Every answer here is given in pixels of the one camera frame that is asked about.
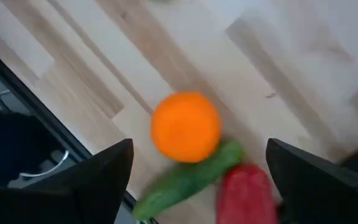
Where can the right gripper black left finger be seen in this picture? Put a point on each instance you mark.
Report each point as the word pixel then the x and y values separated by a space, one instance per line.
pixel 89 193

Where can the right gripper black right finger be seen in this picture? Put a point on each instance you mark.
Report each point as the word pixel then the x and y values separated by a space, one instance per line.
pixel 322 199

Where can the red bell pepper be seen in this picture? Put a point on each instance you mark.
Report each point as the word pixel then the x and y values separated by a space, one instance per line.
pixel 244 196

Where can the green cucumber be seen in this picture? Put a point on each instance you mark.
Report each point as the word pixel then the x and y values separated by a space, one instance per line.
pixel 182 183

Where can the orange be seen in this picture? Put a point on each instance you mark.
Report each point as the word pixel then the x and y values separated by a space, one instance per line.
pixel 185 127

